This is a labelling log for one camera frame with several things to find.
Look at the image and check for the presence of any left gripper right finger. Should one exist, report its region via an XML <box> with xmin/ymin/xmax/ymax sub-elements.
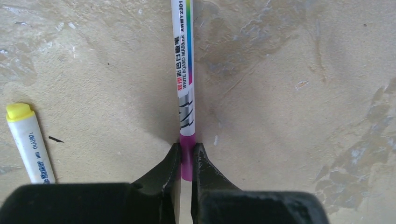
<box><xmin>191</xmin><ymin>143</ymin><xmax>329</xmax><ymax>224</ymax></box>

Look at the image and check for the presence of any yellow cap marker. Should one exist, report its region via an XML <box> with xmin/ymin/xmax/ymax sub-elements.
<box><xmin>6</xmin><ymin>103</ymin><xmax>56</xmax><ymax>184</ymax></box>

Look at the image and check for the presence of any purple cap marker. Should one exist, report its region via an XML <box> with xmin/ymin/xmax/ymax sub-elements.
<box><xmin>171</xmin><ymin>0</ymin><xmax>196</xmax><ymax>182</ymax></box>

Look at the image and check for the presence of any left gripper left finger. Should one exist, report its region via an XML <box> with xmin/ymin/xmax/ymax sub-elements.
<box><xmin>0</xmin><ymin>143</ymin><xmax>181</xmax><ymax>224</ymax></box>

